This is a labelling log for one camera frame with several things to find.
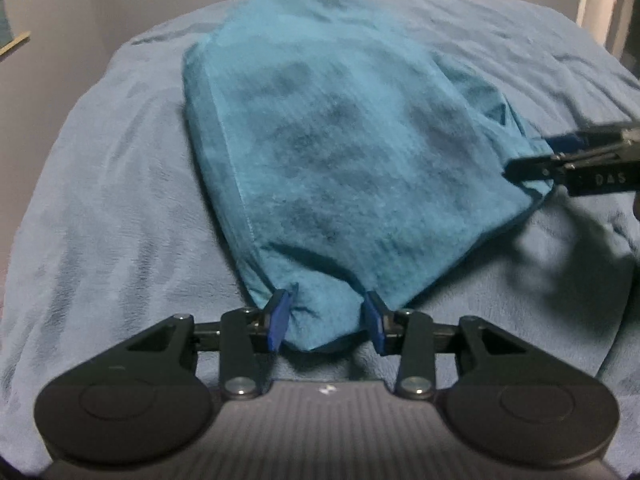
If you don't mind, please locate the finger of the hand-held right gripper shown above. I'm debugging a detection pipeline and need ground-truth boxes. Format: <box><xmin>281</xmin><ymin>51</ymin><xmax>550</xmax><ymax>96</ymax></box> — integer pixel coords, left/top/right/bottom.
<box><xmin>502</xmin><ymin>142</ymin><xmax>640</xmax><ymax>187</ymax></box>
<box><xmin>544</xmin><ymin>121</ymin><xmax>640</xmax><ymax>155</ymax></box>

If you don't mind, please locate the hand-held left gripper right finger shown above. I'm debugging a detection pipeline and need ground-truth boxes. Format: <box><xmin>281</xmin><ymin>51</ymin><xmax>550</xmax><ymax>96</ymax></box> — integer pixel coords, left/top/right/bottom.
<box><xmin>361</xmin><ymin>289</ymin><xmax>535</xmax><ymax>402</ymax></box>

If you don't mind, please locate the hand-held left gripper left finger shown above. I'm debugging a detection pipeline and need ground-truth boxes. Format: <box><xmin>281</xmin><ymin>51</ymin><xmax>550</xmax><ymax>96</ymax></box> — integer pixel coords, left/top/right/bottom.
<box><xmin>115</xmin><ymin>282</ymin><xmax>300</xmax><ymax>402</ymax></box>

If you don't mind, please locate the teal hooded sweatshirt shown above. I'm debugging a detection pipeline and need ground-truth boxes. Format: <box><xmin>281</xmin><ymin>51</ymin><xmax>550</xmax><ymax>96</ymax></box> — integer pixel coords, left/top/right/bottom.
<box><xmin>181</xmin><ymin>0</ymin><xmax>557</xmax><ymax>354</ymax></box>

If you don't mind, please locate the white door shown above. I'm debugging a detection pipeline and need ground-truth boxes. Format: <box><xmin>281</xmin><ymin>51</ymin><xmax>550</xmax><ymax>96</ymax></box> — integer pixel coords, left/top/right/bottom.
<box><xmin>575</xmin><ymin>0</ymin><xmax>640</xmax><ymax>63</ymax></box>

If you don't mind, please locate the blue bed blanket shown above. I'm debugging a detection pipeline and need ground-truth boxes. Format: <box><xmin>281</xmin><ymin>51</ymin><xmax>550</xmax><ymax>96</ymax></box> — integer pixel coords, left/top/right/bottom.
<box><xmin>0</xmin><ymin>0</ymin><xmax>640</xmax><ymax>477</ymax></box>

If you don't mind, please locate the teal curtain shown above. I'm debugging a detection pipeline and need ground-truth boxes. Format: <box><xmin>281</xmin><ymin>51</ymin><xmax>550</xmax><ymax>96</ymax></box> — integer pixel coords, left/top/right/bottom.
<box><xmin>0</xmin><ymin>0</ymin><xmax>14</xmax><ymax>47</ymax></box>

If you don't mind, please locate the wooden wall shelf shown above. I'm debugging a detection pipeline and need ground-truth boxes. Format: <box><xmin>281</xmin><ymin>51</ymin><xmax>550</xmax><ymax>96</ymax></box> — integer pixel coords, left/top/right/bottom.
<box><xmin>0</xmin><ymin>31</ymin><xmax>31</xmax><ymax>57</ymax></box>

